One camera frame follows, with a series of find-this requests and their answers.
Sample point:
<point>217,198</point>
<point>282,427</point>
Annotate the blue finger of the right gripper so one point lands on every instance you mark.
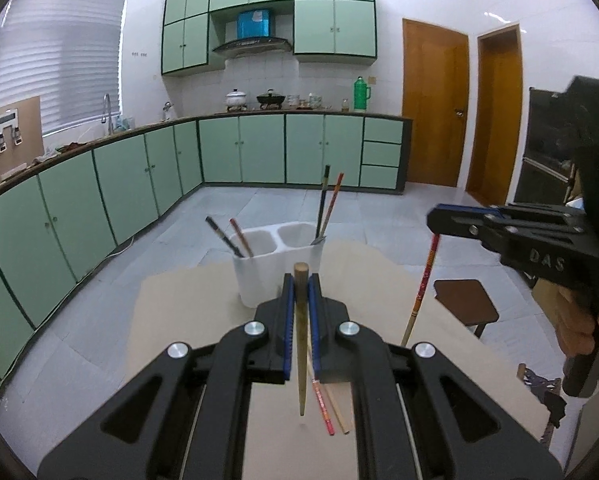
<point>469,211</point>
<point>471,228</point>

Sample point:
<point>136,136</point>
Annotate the brown wooden door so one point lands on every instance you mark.
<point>436,84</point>
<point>498,115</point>

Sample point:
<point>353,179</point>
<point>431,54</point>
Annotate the black chopstick with inlay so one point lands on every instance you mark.
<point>323,196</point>

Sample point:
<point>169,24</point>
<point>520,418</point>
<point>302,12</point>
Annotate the red-patterned bamboo chopstick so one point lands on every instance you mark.
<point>327,405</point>

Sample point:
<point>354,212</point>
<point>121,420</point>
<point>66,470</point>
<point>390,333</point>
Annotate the green upper kitchen cabinets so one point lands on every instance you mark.
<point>201,35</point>

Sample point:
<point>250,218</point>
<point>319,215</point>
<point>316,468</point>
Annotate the brown wooden stool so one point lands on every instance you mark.
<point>468,301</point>

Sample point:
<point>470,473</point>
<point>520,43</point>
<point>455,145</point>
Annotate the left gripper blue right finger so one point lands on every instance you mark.
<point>326,314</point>

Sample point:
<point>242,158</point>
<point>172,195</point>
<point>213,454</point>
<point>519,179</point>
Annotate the white window blind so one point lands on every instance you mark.
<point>65,52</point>

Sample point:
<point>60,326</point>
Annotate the black wok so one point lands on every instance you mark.
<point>270,100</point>

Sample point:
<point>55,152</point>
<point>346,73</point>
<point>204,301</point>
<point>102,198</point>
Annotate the orange-red bamboo chopstick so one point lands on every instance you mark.
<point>241,236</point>

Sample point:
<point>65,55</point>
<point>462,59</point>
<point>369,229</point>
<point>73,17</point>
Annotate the green kitchen cabinets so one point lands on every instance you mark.
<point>61,219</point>
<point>201,35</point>

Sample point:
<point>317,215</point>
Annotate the person's right hand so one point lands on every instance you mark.
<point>575,325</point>

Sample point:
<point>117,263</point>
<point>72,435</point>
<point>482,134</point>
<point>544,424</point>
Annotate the red-ended bamboo chopstick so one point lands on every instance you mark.
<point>331,206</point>

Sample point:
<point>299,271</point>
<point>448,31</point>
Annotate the plain bamboo chopstick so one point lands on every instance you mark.
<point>301,275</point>

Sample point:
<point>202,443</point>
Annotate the chrome kitchen faucet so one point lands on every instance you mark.
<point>107,116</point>

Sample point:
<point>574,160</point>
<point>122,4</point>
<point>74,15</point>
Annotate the green thermos flask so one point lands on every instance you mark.
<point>362,94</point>

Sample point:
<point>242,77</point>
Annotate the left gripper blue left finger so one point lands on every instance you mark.
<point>272,360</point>

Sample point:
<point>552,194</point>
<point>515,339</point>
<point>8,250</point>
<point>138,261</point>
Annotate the black oven cabinet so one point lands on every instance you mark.
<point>547,175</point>

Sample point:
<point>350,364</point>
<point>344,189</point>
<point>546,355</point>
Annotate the black range hood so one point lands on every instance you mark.
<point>251,32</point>

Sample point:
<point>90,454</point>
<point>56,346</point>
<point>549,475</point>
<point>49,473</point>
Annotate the green lower kitchen cabinets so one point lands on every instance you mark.
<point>61,219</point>

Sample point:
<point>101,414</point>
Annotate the white two-compartment utensil holder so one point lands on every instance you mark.
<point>275,251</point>

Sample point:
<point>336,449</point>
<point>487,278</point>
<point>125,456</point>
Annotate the striped red bamboo chopstick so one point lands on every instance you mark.
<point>418,301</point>

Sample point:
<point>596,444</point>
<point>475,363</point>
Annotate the white cooking pot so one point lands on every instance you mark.
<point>236,101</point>

